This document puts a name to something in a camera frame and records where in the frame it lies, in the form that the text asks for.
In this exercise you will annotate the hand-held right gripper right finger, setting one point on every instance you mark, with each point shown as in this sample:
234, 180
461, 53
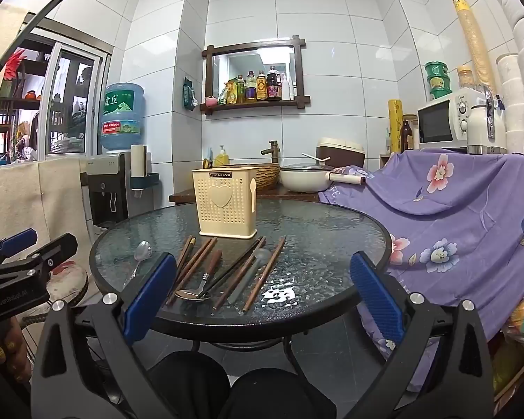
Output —
375, 297

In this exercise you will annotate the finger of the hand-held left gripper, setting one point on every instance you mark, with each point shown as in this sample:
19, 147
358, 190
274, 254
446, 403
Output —
56, 248
19, 239

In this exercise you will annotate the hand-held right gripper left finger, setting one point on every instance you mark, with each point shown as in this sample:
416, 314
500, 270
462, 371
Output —
150, 297

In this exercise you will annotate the brown wooden chopstick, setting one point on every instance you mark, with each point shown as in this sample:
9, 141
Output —
196, 257
266, 273
240, 276
204, 257
183, 251

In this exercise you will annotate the cream plastic utensil holder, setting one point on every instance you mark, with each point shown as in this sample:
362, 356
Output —
225, 214

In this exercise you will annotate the clear plastic spoon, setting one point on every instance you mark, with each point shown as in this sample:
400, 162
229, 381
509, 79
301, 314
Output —
262, 255

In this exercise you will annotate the person's left hand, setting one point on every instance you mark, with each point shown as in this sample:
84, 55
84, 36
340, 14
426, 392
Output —
4, 349

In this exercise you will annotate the printed stool cushion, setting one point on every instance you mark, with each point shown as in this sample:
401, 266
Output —
72, 277

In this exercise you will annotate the beige cloth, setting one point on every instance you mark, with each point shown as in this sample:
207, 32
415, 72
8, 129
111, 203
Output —
26, 200

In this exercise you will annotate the grey water dispenser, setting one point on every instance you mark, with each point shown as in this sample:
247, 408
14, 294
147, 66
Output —
105, 192

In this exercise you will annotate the round glass table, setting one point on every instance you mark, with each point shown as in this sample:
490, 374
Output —
323, 235

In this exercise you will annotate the person's left leg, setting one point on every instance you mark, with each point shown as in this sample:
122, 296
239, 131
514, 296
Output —
187, 384

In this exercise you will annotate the person's leg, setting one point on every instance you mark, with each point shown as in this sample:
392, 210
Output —
187, 384
279, 397

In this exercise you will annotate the purple floral cloth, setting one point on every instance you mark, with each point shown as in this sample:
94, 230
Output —
463, 227

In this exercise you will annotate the white paper cup sleeve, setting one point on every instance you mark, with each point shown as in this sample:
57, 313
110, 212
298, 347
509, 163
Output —
138, 161

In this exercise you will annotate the cream pan with glass lid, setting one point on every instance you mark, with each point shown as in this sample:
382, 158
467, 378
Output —
305, 179

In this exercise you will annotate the person's right leg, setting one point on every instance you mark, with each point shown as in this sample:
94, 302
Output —
279, 397

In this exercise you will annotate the blue water jug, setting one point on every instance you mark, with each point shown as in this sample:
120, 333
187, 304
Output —
122, 115

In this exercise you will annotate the colourful bag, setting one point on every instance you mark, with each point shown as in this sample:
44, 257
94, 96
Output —
522, 327

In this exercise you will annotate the white framed window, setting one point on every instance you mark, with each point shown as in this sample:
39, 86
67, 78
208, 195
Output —
65, 96

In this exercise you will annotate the light blue toothbrush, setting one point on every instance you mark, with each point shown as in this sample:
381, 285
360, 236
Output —
208, 157

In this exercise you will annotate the white rice paddle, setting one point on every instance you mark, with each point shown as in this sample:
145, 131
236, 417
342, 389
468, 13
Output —
314, 157

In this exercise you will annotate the small clear bottle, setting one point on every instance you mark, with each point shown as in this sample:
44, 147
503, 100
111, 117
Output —
387, 142

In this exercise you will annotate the yellow dish soap bottle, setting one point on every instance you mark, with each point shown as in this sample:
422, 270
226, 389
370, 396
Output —
222, 157

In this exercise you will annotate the woven pattern basin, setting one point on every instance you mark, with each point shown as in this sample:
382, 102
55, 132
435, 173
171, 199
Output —
268, 176

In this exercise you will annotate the brown glass bottle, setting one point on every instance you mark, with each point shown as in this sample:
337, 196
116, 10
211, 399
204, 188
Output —
406, 136

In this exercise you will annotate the yellow wrap roll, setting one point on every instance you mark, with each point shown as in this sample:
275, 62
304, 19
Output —
395, 126

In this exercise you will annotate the red flower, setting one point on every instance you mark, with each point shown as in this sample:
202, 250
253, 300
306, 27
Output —
15, 63

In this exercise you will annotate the bamboo style faucet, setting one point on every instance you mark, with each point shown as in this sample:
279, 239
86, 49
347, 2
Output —
273, 152

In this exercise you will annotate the white microwave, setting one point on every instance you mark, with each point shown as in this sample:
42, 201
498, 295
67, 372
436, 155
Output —
436, 122

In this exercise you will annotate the white kettle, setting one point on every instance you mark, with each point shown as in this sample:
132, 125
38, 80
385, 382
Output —
478, 126

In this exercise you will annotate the green hanging packet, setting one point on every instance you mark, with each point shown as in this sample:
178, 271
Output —
189, 95

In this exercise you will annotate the pink bowl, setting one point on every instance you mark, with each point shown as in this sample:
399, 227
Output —
211, 101

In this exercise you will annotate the yellow food packet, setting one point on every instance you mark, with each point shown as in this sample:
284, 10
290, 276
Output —
232, 92

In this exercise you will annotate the small white bottle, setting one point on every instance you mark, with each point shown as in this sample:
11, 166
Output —
292, 90

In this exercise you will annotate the green oil bottle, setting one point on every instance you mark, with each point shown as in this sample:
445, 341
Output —
240, 91

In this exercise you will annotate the wooden framed mirror shelf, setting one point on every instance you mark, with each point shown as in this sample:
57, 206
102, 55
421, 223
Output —
208, 78

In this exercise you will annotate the white pump bottle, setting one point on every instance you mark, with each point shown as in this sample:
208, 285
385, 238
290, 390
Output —
285, 89

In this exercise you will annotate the purple label bottle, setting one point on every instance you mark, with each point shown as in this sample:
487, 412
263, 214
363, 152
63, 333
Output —
250, 89

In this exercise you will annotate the short stack of white tubs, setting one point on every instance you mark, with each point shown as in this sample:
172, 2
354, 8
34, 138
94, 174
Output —
513, 109

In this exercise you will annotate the dark soy sauce bottle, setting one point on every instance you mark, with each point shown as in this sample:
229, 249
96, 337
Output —
274, 87

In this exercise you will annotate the amber sauce bottle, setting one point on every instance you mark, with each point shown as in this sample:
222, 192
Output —
261, 89

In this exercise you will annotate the yellow lid jar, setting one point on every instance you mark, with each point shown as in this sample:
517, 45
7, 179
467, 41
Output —
465, 77

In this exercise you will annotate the tall stack of paper cups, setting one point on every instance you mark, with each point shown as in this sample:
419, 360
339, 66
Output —
471, 39

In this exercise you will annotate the teal wall rack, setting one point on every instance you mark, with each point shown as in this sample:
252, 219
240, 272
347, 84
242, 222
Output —
153, 179

